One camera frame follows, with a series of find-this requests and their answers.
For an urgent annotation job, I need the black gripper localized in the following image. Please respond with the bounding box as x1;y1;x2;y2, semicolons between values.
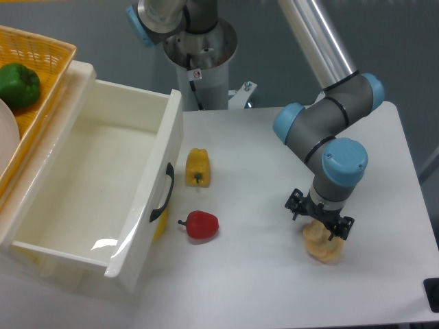
285;188;355;241

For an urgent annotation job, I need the round beige bread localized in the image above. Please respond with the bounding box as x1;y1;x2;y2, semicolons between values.
302;220;344;263

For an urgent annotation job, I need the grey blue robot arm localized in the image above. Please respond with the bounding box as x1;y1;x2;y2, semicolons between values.
126;1;385;239

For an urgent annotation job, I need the red bell pepper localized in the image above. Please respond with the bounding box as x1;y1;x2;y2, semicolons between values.
178;210;220;240

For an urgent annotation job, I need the yellow bell pepper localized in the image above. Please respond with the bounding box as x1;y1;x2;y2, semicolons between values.
185;148;211;188

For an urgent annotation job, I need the black object at table edge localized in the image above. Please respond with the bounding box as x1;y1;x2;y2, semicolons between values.
423;278;439;313

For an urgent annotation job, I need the yellow object under drawer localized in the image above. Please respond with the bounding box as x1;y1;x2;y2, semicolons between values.
152;208;169;241

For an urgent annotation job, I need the white plastic drawer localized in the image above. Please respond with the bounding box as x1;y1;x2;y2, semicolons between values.
12;80;183;291

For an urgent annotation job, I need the yellow woven basket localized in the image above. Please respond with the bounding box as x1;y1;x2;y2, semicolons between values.
1;26;77;194

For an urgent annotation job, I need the beige plate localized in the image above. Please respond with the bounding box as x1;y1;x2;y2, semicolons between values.
0;101;20;173

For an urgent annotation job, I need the green bell pepper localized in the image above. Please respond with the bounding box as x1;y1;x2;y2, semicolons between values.
1;63;40;110

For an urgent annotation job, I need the white mounting bracket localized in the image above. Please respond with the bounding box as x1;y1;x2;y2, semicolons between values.
228;81;257;110

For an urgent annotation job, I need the black drawer handle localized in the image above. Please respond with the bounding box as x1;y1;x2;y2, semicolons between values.
149;162;176;223

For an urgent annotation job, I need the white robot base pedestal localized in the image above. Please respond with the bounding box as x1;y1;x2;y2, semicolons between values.
163;18;237;111

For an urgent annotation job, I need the black cable on pedestal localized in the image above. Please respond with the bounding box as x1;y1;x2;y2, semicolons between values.
186;53;206;112

